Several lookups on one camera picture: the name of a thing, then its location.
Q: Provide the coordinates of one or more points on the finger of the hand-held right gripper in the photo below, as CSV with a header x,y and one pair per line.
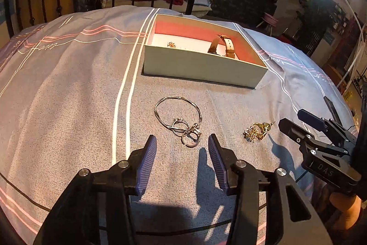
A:
x,y
292,130
311,119

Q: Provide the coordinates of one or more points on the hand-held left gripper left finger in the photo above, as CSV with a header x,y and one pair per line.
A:
x,y
147,164

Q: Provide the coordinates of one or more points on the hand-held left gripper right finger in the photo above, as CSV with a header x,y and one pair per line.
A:
x,y
218,164

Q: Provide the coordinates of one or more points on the gold flower earring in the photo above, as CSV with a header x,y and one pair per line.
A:
x,y
250,134

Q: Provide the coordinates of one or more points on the pale jewelry box pink inside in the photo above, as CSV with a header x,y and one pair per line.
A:
x,y
200,70

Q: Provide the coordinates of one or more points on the person's right hand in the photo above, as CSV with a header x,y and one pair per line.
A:
x,y
345,207

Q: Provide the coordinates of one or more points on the white lamp stand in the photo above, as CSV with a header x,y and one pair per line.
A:
x,y
354,52

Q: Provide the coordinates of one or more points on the grey striped bed sheet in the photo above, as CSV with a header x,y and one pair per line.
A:
x,y
71,104

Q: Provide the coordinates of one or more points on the green potted plant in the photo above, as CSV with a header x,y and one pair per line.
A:
x,y
321,15

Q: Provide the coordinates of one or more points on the pink stool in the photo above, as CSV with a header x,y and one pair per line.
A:
x,y
269,18

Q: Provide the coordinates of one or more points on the small gold brooch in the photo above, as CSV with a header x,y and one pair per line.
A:
x,y
171,44

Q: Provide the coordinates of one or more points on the dark green sofa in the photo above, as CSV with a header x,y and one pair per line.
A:
x,y
243,1

